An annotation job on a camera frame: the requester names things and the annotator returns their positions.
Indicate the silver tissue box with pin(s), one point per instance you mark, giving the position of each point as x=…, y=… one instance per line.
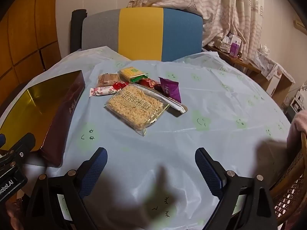
x=223, y=43

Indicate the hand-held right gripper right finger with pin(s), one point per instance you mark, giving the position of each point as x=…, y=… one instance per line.
x=208, y=172

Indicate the dark red gold-lined box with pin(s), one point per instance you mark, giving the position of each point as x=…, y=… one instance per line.
x=31, y=107

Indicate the white lace cloth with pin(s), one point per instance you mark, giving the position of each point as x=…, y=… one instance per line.
x=268, y=64

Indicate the clear puffed rice cracker packet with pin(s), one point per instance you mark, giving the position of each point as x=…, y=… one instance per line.
x=136, y=107

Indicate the white appliance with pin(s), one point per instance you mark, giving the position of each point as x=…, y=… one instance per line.
x=298, y=100

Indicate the orange wooden cabinet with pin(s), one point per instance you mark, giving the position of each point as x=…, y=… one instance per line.
x=21, y=40

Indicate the yellow biscuit packet green ends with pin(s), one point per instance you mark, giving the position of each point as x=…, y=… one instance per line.
x=132, y=73

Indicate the grey yellow blue chair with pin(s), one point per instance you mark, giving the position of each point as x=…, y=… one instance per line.
x=141, y=33

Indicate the red patterned snack packet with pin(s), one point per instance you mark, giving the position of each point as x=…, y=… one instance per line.
x=147, y=83

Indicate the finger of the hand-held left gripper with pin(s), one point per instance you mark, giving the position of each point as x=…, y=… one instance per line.
x=19, y=148

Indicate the dark red small packet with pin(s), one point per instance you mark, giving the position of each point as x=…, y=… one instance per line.
x=158, y=88

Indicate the white teapot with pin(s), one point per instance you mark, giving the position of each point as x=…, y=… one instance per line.
x=264, y=49

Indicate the purple snack packet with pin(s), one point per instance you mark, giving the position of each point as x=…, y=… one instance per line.
x=171, y=88

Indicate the small purple box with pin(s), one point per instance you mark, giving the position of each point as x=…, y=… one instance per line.
x=234, y=49

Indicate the beige patterned curtain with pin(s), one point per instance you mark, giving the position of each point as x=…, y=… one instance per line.
x=206, y=7

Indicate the rattan chair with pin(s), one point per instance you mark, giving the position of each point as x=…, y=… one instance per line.
x=290, y=191

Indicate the red candy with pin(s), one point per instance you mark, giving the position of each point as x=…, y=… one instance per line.
x=120, y=86

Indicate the pink floral white packet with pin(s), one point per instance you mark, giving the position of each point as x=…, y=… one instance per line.
x=103, y=91

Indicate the brown cracker packet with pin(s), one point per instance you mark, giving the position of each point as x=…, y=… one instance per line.
x=108, y=80

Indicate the light blue smiley tablecloth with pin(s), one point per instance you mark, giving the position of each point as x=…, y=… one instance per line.
x=168, y=129

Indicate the wooden side table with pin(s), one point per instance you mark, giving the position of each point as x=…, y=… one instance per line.
x=249, y=67

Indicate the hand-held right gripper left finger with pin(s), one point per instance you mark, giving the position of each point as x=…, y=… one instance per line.
x=96, y=170

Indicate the pink cloth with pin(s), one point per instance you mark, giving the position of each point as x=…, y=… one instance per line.
x=299, y=122

